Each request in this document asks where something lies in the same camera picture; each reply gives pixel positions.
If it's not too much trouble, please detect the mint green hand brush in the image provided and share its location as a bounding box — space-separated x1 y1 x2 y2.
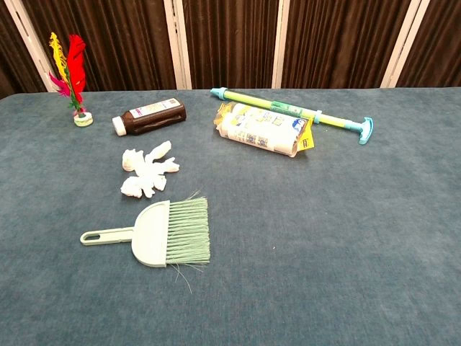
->
79 190 212 285

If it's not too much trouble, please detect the packaged white roll pack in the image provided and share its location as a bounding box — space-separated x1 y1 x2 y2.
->
215 102 316 159

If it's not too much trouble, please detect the green teal pump tube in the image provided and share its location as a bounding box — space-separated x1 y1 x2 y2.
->
210 86 375 146

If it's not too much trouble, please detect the brown bottle white cap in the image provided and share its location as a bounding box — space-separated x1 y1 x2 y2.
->
111 97 187 137

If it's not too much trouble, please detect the colourful feather shuttlecock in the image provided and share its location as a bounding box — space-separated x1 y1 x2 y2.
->
48 31 94 128

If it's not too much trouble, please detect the white screen frame post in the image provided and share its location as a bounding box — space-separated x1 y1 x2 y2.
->
3 0 55 93
380 0 430 89
271 0 291 89
163 0 193 90

